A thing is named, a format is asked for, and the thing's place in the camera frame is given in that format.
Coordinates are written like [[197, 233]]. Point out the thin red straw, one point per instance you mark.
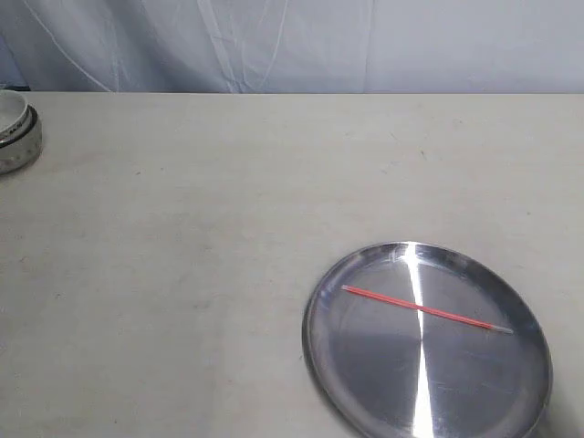
[[431, 311]]

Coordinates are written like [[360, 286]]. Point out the white backdrop cloth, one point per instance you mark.
[[293, 46]]

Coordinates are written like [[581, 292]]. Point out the round steel plate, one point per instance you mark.
[[387, 371]]

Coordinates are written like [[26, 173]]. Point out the white patterned bowl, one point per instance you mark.
[[21, 132]]

